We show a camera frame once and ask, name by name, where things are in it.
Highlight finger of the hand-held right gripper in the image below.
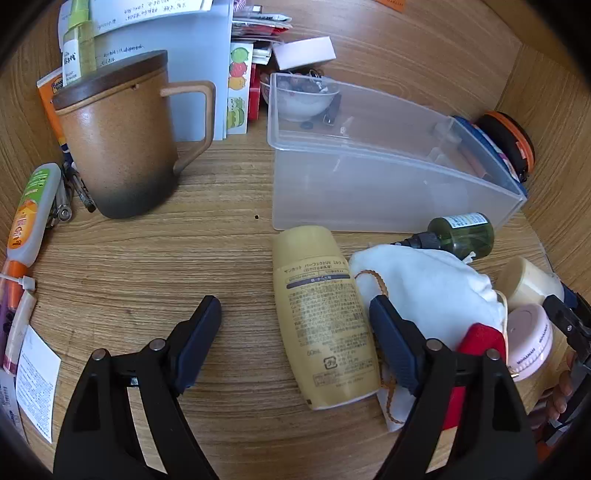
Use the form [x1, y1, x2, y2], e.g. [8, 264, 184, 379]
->
[543, 295, 591, 365]
[560, 282, 589, 315]

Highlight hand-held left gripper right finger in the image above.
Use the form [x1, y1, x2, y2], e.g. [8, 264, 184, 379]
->
[368, 294, 539, 480]

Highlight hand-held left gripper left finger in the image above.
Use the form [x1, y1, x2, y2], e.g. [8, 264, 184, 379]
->
[53, 295, 222, 480]

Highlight pink cosmetic jar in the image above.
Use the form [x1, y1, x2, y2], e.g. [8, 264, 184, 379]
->
[505, 304, 554, 381]

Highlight cream plastic jar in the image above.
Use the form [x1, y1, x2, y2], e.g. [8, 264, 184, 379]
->
[496, 257, 565, 311]

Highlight white drawstring pouch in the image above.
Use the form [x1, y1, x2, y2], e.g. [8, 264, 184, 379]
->
[348, 244, 509, 432]

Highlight yellow sunscreen bottle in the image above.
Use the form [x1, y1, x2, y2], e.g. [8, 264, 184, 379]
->
[271, 226, 382, 411]

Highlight red velvet pouch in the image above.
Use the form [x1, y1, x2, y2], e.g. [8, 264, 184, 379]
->
[436, 323, 508, 432]

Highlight clear plastic storage bin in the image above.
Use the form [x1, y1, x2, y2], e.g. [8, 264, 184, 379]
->
[268, 72, 528, 233]

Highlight person's right hand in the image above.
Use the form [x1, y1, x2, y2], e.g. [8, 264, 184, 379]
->
[531, 369, 575, 428]

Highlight green glass dropper bottle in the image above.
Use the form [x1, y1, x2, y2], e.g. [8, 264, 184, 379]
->
[390, 212, 496, 263]

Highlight blue patchwork pouch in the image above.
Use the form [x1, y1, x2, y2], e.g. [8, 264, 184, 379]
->
[450, 115, 528, 197]

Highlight black orange round case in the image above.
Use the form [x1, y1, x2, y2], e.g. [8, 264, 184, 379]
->
[475, 111, 536, 183]

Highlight white paper label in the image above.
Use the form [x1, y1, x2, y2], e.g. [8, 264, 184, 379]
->
[15, 324, 62, 446]

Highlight white sachet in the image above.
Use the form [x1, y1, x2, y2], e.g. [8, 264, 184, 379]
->
[4, 292, 38, 374]

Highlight dark pen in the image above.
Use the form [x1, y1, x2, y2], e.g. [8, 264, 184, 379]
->
[64, 161, 96, 213]

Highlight silver pen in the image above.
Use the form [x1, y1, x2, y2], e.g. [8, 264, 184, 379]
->
[50, 178, 75, 228]

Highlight purple packet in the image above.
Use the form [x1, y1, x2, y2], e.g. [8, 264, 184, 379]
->
[0, 295, 19, 354]

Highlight brown ceramic mug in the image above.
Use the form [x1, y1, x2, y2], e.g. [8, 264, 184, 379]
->
[52, 80, 217, 219]

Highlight white tube with orange label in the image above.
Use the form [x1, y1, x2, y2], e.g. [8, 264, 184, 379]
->
[0, 163, 62, 296]

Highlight fruit print box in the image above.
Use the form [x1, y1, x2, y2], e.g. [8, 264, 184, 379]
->
[228, 42, 254, 134]

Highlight white ceramic bowl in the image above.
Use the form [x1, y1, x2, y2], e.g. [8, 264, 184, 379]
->
[260, 76, 342, 123]

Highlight white bowl of trinkets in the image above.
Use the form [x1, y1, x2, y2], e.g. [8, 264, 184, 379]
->
[277, 68, 326, 93]

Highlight dark wooden mug lid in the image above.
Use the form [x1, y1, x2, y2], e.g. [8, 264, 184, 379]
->
[52, 50, 169, 112]

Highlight orange cardboard box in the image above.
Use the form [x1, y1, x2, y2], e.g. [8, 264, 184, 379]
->
[37, 67, 77, 162]

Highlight white card box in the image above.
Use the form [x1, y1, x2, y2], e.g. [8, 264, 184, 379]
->
[271, 37, 336, 71]

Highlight stack of books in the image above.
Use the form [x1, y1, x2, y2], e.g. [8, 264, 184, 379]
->
[229, 0, 294, 123]

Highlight green spray bottle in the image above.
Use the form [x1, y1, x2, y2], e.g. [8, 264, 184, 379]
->
[61, 0, 96, 86]

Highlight white printed paper sheets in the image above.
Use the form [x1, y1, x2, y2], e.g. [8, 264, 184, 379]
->
[58, 0, 214, 51]

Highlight white cable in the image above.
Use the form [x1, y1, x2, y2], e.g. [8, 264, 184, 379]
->
[0, 273, 37, 292]

